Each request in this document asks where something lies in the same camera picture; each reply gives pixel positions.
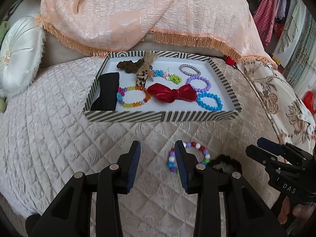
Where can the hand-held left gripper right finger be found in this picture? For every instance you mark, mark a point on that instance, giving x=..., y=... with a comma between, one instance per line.
x=182, y=170

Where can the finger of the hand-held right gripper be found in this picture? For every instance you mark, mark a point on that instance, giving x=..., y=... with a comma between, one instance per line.
x=258, y=154
x=271, y=146

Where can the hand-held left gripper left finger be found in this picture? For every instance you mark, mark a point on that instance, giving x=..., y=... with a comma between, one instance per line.
x=133, y=167

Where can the black scrunchie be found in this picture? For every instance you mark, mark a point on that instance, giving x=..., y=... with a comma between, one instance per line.
x=223, y=158

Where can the striped cardboard box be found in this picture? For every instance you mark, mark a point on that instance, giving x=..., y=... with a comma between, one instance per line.
x=123, y=116

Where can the black headband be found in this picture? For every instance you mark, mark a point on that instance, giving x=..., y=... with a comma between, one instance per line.
x=108, y=91

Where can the red velvet bow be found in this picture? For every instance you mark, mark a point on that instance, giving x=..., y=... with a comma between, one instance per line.
x=160, y=91

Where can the brown scrunchie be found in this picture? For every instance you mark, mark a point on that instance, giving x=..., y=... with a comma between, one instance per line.
x=126, y=66

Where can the person's right hand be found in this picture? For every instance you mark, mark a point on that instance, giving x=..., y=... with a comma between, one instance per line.
x=284, y=212

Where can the red plastic bag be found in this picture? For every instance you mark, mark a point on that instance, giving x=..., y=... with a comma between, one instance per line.
x=309, y=101

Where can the quilted beige sofa cover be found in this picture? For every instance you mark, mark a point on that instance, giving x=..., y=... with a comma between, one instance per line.
x=61, y=133

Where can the small red object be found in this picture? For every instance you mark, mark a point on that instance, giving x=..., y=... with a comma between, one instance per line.
x=230, y=60

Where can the pale green curtain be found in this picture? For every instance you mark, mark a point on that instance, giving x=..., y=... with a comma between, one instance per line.
x=302, y=54

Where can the white leaf print cloth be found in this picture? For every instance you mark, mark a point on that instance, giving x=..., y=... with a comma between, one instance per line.
x=291, y=27

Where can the pink polka dot garment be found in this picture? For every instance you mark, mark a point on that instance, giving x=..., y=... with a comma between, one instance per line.
x=265, y=12

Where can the peach fringed blanket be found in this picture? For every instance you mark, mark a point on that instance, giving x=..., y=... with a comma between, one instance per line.
x=123, y=12

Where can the white round satin cushion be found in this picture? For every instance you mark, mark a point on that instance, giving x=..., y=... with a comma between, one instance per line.
x=19, y=54

